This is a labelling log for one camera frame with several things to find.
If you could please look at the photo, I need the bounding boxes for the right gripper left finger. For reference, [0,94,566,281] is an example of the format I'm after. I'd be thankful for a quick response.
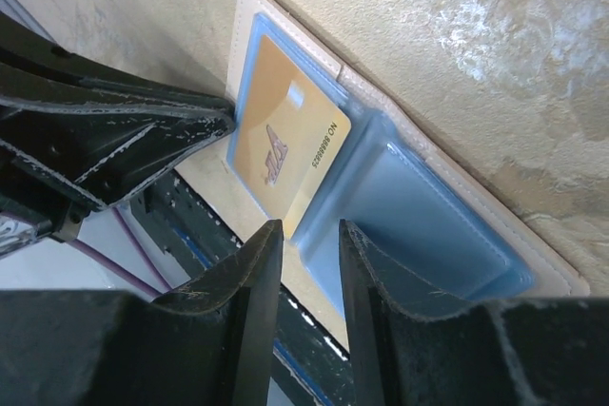
[1,220,284,405]

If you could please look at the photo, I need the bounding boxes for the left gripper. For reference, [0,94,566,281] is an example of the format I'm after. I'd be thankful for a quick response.
[1,13,235,258]

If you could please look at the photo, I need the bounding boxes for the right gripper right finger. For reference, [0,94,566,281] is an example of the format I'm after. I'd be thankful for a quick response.
[339,221,608,405]

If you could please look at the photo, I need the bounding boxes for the beige leather card holder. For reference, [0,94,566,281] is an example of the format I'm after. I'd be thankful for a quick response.
[175,0,591,345]

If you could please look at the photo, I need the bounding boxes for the gold VIP card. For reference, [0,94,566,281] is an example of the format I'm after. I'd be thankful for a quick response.
[232,33,351,238]

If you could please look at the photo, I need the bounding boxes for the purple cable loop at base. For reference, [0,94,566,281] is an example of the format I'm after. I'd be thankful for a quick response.
[70,208,172,298]

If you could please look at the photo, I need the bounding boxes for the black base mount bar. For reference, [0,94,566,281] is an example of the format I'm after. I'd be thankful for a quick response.
[128,170,356,406]

